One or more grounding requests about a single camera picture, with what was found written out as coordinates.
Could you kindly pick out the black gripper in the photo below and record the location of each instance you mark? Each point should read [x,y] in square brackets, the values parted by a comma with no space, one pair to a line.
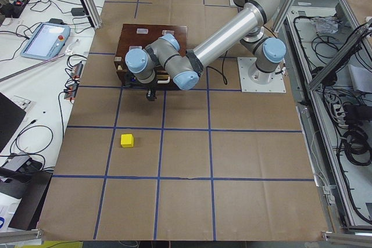
[150,96]

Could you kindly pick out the long metal rod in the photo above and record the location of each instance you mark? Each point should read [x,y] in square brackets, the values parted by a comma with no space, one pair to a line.
[31,67]

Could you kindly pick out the black power adapter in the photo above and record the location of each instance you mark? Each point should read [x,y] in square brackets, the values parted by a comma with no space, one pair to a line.
[78,12]

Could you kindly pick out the white drawer handle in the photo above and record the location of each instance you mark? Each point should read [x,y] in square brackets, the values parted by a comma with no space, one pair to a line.
[163,79]

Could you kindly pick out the light wooden drawer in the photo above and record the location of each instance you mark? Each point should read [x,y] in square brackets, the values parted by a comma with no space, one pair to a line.
[144,80]

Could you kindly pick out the teach pendant near post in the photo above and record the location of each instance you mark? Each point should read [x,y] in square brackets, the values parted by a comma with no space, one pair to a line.
[46,42]

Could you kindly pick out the dark wooden drawer cabinet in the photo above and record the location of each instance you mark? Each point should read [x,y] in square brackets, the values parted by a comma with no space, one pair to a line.
[142,47]

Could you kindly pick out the yellow block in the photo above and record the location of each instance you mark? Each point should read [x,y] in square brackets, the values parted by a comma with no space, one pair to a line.
[127,140]

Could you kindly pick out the brown paper table cover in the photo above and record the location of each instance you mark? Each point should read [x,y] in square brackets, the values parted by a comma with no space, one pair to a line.
[212,163]

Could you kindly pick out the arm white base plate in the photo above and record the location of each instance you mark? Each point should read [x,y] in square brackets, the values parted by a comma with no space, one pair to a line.
[254,81]

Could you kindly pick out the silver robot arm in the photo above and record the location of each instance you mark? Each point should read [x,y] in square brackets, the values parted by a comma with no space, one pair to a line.
[247,27]

